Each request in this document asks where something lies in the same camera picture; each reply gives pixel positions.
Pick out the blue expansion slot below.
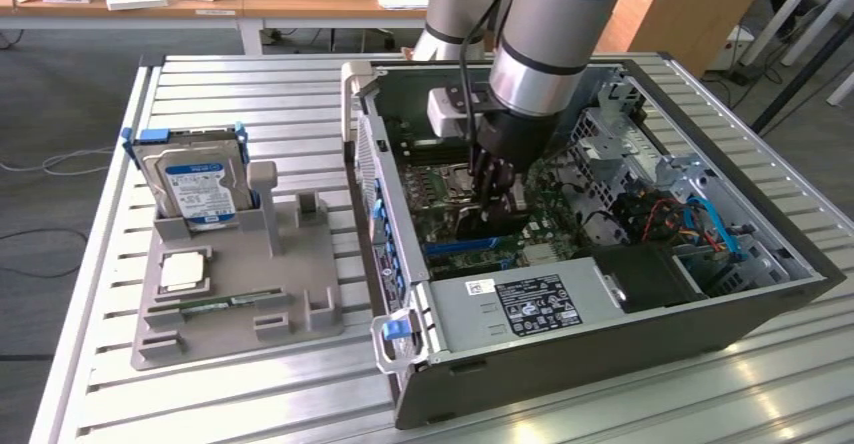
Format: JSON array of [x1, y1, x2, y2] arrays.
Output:
[[424, 236, 507, 257]]

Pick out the black graphics card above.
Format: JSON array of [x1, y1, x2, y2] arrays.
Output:
[[452, 202, 528, 241]]

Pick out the silver chipset heatsink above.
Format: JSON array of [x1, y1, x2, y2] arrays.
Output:
[[530, 244, 568, 265]]

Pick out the white floor cable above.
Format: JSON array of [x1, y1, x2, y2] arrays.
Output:
[[0, 145, 116, 176]]

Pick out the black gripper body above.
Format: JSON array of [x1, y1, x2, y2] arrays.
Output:
[[470, 107, 560, 175]]

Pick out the black open PC case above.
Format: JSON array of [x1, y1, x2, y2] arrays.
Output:
[[339, 58, 849, 430]]

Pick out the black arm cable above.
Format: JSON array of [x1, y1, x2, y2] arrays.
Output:
[[456, 0, 519, 160]]

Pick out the white table frame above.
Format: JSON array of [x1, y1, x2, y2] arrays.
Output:
[[737, 0, 854, 108]]

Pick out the light blue wire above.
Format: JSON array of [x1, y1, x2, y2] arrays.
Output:
[[686, 194, 746, 265]]

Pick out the red and black wire bundle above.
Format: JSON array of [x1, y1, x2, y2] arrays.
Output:
[[638, 196, 693, 245]]

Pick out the black plastic shroud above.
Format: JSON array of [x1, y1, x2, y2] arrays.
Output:
[[592, 243, 709, 315]]

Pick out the grey power supply unit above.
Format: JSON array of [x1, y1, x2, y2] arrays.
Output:
[[426, 257, 626, 354]]

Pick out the hard disk with blue carrier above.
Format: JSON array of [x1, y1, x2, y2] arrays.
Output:
[[117, 123, 251, 230]]

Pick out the silver disk bay cage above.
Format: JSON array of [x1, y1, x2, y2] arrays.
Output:
[[566, 106, 674, 225]]

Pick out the silver CPU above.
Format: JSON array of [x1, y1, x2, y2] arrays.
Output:
[[157, 252, 208, 294]]

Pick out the grey parts rack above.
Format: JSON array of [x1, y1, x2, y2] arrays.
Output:
[[129, 160, 346, 373]]

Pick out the white floor device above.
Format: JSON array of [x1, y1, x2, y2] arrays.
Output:
[[707, 25, 759, 73]]

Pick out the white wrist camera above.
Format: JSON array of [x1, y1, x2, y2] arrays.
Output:
[[426, 81, 498, 138]]

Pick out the green motherboard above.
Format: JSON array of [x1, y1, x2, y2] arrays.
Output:
[[392, 133, 602, 280]]

